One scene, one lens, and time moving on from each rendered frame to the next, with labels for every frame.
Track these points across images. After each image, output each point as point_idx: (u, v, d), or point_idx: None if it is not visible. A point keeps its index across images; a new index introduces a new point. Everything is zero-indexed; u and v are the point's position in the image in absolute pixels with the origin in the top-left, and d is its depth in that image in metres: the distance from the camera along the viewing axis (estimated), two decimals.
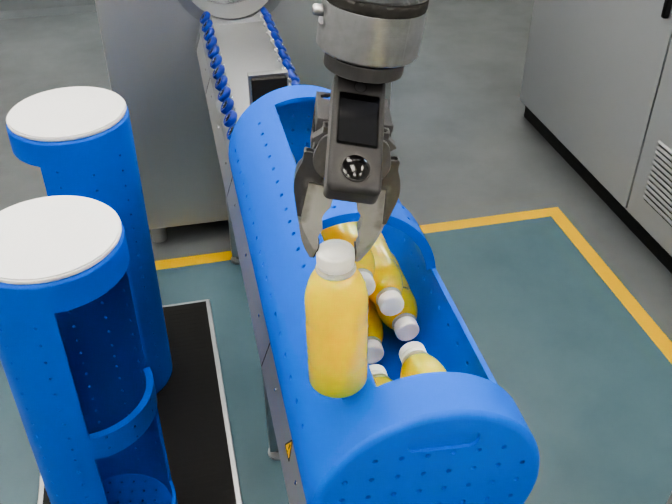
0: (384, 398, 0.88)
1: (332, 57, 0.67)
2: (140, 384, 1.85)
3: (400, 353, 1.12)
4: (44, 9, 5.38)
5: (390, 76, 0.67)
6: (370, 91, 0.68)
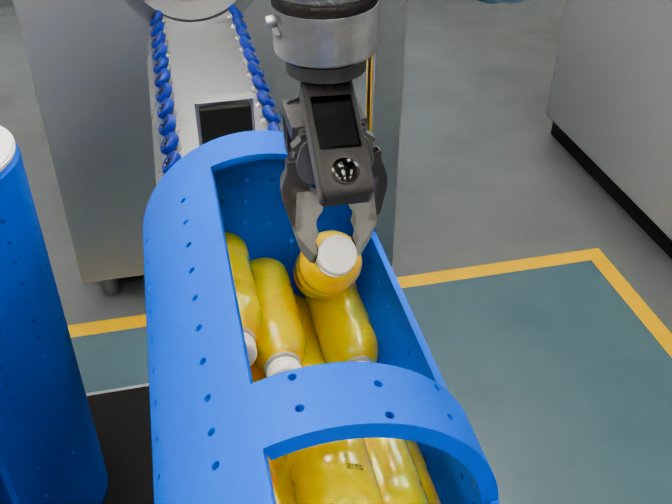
0: None
1: (295, 65, 0.66)
2: None
3: None
4: (3, 8, 4.78)
5: (356, 71, 0.67)
6: (339, 90, 0.68)
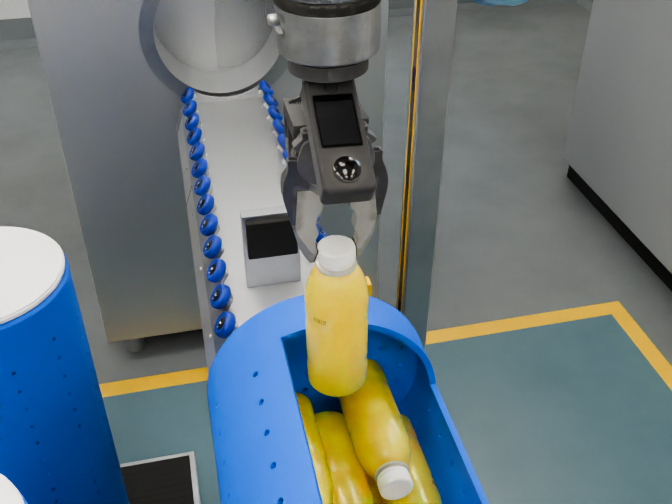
0: None
1: (297, 64, 0.66)
2: None
3: None
4: (17, 40, 4.79)
5: (358, 70, 0.67)
6: (341, 89, 0.68)
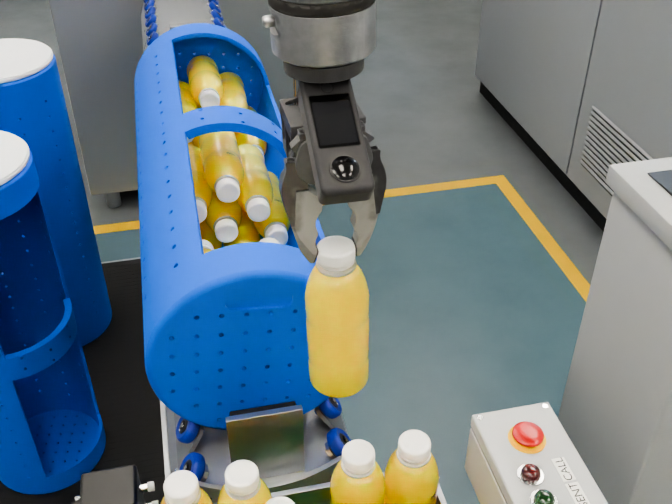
0: (206, 262, 0.98)
1: (293, 65, 0.66)
2: None
3: None
4: None
5: (354, 70, 0.67)
6: (338, 89, 0.68)
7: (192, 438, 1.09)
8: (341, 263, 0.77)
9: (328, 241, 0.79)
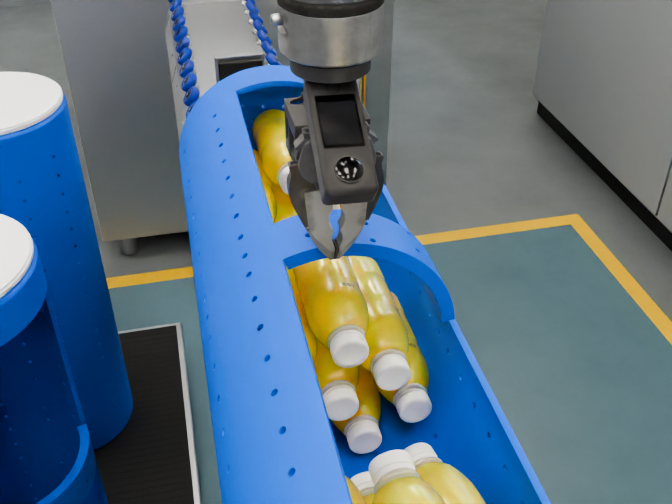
0: None
1: (300, 64, 0.66)
2: (78, 442, 1.48)
3: None
4: None
5: (361, 71, 0.67)
6: (344, 90, 0.68)
7: None
8: (394, 457, 0.66)
9: None
